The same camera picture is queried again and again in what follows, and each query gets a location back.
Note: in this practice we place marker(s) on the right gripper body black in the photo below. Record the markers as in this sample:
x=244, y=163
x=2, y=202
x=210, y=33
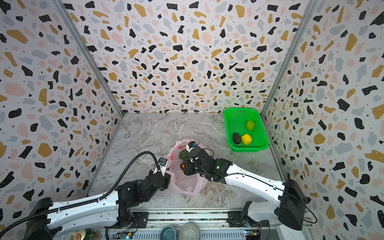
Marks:
x=190, y=163

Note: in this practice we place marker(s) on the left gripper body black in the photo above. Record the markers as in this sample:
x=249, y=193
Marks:
x=167, y=178

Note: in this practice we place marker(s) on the green avocado fruit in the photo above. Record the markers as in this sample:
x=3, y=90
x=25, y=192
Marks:
x=184, y=155

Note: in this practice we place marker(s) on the pink plastic bag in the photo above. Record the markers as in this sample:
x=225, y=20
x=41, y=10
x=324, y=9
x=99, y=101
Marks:
x=180, y=183

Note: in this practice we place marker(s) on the dark brown avocado fruit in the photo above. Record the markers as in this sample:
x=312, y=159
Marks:
x=237, y=139

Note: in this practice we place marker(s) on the yellow fruit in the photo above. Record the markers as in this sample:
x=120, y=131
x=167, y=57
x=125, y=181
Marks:
x=246, y=139

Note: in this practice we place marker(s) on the green plastic basket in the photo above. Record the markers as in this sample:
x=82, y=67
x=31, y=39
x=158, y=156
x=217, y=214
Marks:
x=235, y=122

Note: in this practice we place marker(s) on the yellow-green bumpy fruit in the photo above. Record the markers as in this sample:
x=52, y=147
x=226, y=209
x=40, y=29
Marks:
x=250, y=125

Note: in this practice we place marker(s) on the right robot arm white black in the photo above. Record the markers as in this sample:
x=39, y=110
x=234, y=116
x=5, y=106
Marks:
x=285, y=201

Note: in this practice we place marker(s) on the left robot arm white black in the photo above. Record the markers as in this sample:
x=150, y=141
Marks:
x=100, y=211

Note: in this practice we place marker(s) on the teal ceramic bowl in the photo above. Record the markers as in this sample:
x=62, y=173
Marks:
x=168, y=233

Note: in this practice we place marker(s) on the grey ribbed plate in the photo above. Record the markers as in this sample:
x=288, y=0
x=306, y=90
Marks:
x=189, y=232

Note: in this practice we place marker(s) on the small circuit board left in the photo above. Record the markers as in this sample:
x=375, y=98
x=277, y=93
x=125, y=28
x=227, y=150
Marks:
x=123, y=235

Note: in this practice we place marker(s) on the small circuit board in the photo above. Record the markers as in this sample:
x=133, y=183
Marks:
x=123, y=235
x=253, y=235

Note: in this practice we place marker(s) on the green beverage can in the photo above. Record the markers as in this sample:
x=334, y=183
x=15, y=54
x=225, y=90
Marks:
x=85, y=234

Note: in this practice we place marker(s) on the small circuit board right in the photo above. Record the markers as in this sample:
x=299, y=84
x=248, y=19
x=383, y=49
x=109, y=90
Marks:
x=253, y=235

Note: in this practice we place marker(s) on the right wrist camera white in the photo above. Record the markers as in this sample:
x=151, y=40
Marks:
x=191, y=145

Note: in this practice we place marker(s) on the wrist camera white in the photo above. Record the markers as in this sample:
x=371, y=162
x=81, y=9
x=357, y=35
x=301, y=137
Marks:
x=161, y=166
x=191, y=145

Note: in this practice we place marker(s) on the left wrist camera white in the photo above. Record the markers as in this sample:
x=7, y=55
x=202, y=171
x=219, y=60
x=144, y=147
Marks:
x=161, y=166

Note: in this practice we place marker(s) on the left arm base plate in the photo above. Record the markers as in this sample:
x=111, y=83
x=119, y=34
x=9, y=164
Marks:
x=139, y=219

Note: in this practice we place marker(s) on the aluminium mounting rail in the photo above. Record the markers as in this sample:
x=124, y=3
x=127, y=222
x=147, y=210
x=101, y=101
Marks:
x=212, y=225

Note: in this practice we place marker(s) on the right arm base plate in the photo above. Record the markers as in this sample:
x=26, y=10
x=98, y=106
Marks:
x=239, y=219

